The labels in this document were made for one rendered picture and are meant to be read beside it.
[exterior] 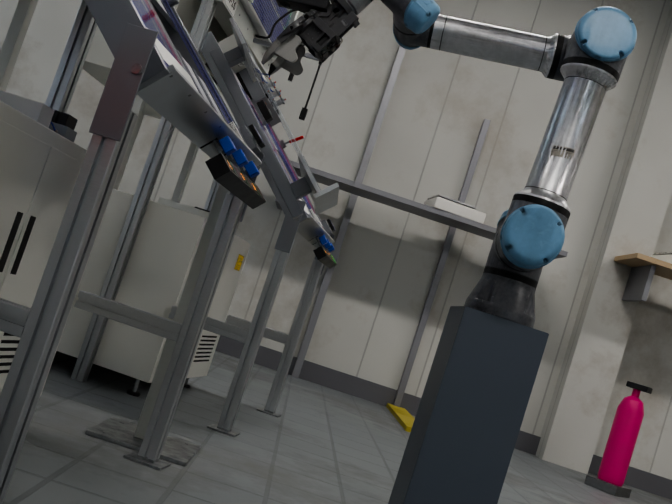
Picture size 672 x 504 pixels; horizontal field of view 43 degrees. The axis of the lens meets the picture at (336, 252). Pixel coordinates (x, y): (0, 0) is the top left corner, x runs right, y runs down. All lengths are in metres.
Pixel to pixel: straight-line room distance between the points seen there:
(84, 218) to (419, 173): 4.45
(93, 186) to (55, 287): 0.15
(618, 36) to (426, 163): 3.92
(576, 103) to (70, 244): 1.00
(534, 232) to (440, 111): 4.08
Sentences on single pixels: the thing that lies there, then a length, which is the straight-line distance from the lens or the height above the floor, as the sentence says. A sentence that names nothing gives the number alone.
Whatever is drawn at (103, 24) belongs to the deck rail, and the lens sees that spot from 1.37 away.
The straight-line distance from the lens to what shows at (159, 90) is 1.37.
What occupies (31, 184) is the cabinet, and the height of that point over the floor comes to 0.51.
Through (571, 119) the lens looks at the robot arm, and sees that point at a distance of 1.73.
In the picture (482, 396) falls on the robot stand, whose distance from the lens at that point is 1.74.
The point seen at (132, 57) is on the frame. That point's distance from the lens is 1.29.
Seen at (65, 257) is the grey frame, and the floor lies 0.41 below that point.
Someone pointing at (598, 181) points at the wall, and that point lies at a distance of 5.86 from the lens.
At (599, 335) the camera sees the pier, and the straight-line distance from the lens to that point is 5.62.
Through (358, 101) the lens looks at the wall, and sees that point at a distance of 5.64.
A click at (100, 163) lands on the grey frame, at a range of 1.27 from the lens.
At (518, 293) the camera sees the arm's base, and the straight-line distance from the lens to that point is 1.78.
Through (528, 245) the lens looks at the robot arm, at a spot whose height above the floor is 0.69.
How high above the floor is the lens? 0.45
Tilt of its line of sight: 4 degrees up
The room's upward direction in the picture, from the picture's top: 18 degrees clockwise
